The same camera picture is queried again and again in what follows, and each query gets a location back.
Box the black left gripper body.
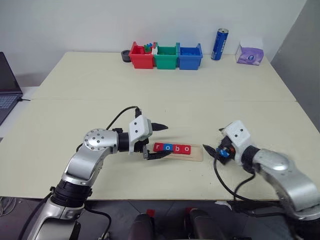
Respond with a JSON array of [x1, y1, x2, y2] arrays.
[[134, 138, 151, 160]]

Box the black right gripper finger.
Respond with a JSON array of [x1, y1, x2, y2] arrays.
[[202, 144, 222, 161]]

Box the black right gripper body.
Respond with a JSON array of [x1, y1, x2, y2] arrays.
[[215, 136, 237, 166]]

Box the blue letter block t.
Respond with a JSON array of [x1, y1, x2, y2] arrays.
[[216, 147, 230, 158]]

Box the long wooden letter tray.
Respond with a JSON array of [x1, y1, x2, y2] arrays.
[[147, 142, 204, 163]]

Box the green plastic bin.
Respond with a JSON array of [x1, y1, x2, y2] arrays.
[[152, 42, 180, 70]]

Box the dark rounded shape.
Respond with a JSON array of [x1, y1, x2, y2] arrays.
[[127, 212, 155, 240], [184, 208, 227, 240]]

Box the red plastic bin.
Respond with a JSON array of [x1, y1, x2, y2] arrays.
[[129, 41, 155, 70]]

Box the blue plastic bin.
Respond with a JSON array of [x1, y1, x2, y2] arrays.
[[178, 42, 204, 71]]

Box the tall blue drink can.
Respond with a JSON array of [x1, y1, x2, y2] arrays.
[[210, 27, 230, 61]]

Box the purple tissue box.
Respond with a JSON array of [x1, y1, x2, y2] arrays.
[[235, 39, 265, 66]]

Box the dark grey laptop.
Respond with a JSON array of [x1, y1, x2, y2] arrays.
[[0, 51, 24, 126]]

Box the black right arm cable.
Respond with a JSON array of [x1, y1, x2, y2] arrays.
[[213, 157, 286, 208]]

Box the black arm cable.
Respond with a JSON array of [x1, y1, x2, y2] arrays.
[[104, 105, 143, 131], [82, 203, 113, 240], [213, 157, 286, 208]]

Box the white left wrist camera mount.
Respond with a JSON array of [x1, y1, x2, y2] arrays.
[[128, 114, 153, 155]]

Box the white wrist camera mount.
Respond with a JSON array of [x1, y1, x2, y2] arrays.
[[128, 114, 153, 155], [223, 119, 252, 167]]

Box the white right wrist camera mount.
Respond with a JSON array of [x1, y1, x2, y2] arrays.
[[223, 119, 252, 167]]

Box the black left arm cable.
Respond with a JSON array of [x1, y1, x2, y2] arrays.
[[104, 105, 143, 131]]

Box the black round ring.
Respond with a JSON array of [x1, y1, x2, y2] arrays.
[[120, 49, 133, 63]]

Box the black lower arm cable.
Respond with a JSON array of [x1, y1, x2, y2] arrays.
[[82, 203, 113, 240]]

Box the white floor cables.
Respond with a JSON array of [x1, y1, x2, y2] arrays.
[[0, 196, 16, 216]]

